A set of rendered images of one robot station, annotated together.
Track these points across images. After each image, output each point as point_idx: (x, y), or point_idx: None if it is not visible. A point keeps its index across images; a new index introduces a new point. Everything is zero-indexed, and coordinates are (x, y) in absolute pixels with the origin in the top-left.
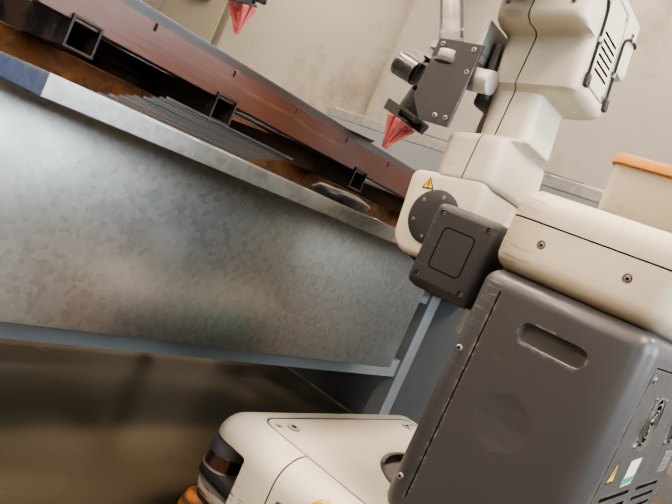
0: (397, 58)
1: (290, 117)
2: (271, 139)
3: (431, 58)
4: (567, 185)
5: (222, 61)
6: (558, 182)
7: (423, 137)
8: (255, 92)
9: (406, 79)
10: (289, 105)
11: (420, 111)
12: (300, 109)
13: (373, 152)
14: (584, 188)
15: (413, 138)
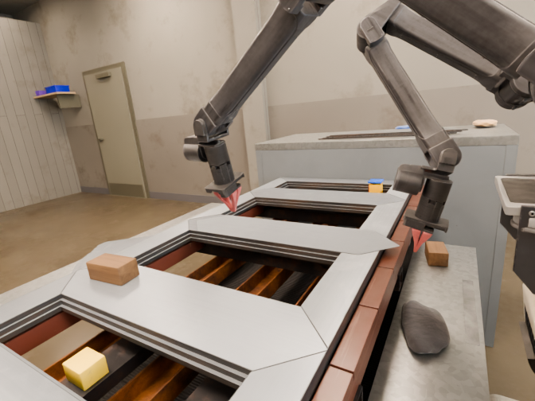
0: (399, 181)
1: (376, 322)
2: (298, 261)
3: (520, 230)
4: (466, 141)
5: (326, 361)
6: (457, 141)
7: (336, 142)
8: (363, 355)
9: (414, 194)
10: (375, 318)
11: (533, 287)
12: (379, 307)
13: (400, 251)
14: (481, 138)
15: (329, 145)
